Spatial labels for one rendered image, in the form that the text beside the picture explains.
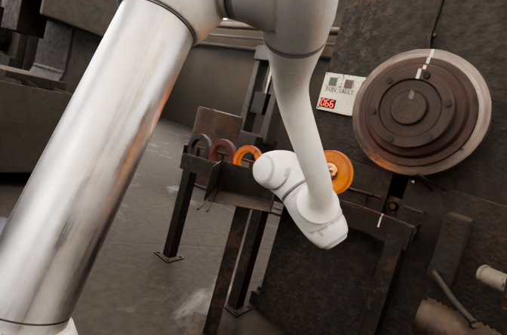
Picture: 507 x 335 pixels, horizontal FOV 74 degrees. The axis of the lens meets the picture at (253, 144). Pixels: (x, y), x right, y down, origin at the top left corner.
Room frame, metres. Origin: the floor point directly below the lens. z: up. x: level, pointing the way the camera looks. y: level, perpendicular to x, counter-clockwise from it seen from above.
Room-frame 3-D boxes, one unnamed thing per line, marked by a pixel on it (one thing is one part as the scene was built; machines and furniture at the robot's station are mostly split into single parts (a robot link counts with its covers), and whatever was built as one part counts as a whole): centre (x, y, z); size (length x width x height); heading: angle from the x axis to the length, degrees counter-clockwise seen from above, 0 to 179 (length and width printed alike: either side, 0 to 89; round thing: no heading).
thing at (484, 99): (1.28, -0.56, 1.11); 0.47 x 0.06 x 0.47; 53
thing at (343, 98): (1.58, -0.36, 1.15); 0.26 x 0.02 x 0.18; 53
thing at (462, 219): (1.15, -0.76, 0.68); 0.11 x 0.08 x 0.24; 143
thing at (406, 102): (1.21, -0.50, 1.11); 0.28 x 0.06 x 0.28; 53
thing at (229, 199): (1.37, 0.00, 0.36); 0.26 x 0.20 x 0.72; 88
